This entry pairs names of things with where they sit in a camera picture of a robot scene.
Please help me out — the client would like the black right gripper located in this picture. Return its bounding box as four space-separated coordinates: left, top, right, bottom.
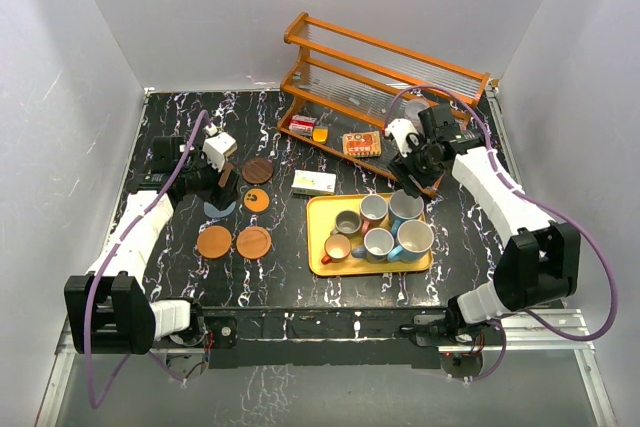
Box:
388 134 444 197

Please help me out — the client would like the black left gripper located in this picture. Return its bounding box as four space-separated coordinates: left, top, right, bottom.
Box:
178 145 239 209

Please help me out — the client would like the blue paper coaster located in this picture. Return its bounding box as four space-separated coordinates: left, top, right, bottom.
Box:
203 201 237 219

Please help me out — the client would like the dark walnut coaster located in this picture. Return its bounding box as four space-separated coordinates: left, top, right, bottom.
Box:
218 162 236 189
242 157 274 185

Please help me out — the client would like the orange black paper coaster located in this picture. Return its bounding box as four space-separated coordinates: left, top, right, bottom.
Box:
243 187 271 214

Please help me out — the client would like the plain orange wooden coaster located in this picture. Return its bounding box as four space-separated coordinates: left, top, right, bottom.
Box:
196 225 232 259

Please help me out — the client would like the light wooden ridged coaster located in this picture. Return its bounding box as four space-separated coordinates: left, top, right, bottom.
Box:
236 226 272 260

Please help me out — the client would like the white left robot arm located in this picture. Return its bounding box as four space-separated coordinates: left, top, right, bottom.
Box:
64 133 239 355

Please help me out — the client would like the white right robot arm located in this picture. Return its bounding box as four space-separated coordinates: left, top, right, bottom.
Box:
384 104 581 344

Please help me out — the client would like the clear plastic cup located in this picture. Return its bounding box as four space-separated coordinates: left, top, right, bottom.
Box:
404 98 430 131

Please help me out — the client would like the small grey green cup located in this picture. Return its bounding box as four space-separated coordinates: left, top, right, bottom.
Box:
331 210 362 239

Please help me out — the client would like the small red orange cup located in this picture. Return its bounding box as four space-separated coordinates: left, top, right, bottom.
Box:
321 234 351 265

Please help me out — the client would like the large blue mug back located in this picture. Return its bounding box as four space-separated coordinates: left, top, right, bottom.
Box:
388 190 424 235

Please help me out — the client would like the large blue mug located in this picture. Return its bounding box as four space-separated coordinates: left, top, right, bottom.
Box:
388 190 424 235
387 219 434 263

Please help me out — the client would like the pink grey mug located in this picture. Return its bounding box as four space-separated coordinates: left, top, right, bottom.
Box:
359 194 388 235

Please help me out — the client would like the large blue mug front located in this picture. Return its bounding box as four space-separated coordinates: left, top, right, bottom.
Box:
387 219 434 263

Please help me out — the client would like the orange snack package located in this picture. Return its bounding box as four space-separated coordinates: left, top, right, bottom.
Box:
342 131 382 158

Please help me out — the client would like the grey blue speckled mug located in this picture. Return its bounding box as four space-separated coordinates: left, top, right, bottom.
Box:
351 228 395 263

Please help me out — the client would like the yellow serving tray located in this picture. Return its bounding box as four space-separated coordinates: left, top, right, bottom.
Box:
307 191 434 277

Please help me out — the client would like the white yellow carton box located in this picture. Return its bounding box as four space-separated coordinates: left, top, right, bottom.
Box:
291 170 337 196

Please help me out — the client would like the orange yellow small packet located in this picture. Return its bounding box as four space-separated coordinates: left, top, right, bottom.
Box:
312 126 329 144

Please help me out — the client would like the red white small box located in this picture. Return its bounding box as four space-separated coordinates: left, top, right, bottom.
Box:
288 115 317 137

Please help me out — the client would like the orange wooden shelf rack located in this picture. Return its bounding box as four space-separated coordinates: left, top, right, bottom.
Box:
278 12 490 158

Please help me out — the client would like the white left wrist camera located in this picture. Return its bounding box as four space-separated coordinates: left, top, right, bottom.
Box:
202 132 237 172

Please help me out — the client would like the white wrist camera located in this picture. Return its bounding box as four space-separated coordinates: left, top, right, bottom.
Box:
202 132 237 172
384 118 423 157

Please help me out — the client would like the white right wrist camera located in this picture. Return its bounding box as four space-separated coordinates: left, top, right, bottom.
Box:
384 118 423 157

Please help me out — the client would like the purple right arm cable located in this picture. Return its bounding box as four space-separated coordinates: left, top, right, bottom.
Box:
383 84 619 383

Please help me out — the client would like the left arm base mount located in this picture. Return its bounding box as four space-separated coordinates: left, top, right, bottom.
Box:
148 309 238 369

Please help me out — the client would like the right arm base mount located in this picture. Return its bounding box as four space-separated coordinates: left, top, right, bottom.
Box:
399 295 507 370

